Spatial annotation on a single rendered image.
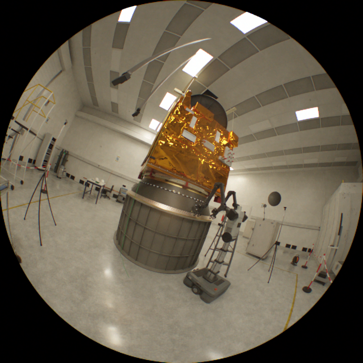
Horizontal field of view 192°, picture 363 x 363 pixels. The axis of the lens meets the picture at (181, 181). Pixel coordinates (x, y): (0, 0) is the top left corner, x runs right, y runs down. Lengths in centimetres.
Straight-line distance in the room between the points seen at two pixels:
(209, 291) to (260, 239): 324
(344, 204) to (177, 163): 598
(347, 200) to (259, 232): 418
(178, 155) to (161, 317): 246
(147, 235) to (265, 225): 395
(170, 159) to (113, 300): 227
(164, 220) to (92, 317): 172
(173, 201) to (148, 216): 48
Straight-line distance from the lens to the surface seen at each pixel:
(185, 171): 201
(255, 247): 467
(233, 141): 321
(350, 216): 572
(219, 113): 352
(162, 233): 183
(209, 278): 194
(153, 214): 179
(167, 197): 183
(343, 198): 564
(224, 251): 172
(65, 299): 158
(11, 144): 689
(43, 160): 754
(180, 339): 152
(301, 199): 859
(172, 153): 196
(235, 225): 158
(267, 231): 450
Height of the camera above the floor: 138
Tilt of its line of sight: 10 degrees up
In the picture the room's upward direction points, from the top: 18 degrees clockwise
